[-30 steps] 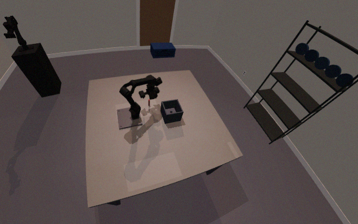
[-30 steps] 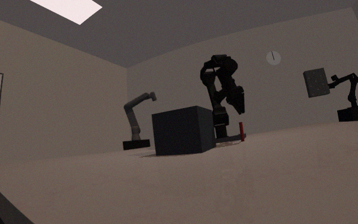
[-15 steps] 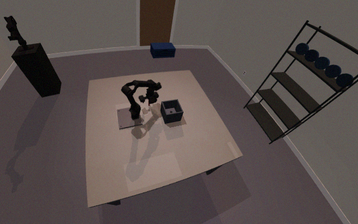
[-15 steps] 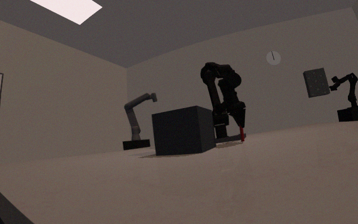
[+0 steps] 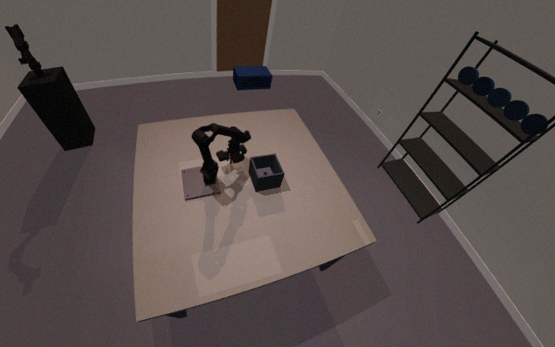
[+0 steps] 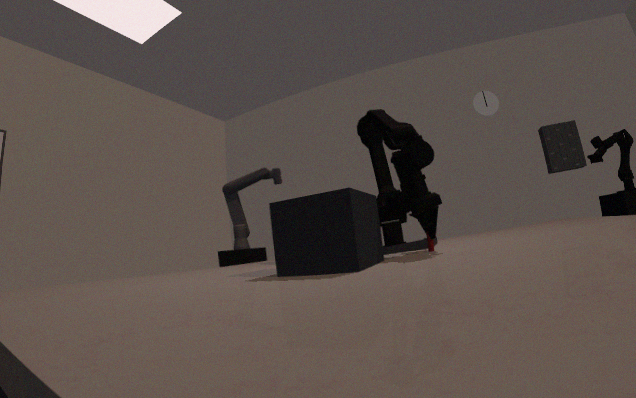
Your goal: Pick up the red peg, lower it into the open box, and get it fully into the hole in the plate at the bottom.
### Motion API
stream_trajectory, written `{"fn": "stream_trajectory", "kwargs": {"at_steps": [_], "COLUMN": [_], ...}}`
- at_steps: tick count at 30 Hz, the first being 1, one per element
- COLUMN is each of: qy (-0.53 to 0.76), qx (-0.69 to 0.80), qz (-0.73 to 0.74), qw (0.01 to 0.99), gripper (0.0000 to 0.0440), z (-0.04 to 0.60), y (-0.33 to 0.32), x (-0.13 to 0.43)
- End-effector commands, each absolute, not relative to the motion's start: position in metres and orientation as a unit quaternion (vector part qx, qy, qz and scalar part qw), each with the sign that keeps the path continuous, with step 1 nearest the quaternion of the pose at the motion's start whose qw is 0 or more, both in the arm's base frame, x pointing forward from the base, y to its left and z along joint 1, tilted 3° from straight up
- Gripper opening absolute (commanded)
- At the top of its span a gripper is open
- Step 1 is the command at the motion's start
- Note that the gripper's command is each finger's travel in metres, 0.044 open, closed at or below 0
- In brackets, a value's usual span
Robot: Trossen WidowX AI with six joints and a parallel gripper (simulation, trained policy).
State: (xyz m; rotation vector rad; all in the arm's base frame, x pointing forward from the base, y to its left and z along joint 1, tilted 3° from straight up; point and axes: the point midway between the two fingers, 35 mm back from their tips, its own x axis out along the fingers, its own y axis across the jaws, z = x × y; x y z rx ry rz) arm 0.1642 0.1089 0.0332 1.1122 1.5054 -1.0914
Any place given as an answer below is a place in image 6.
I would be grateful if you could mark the dark red peg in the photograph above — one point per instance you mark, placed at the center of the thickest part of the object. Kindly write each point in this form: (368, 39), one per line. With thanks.
(430, 243)

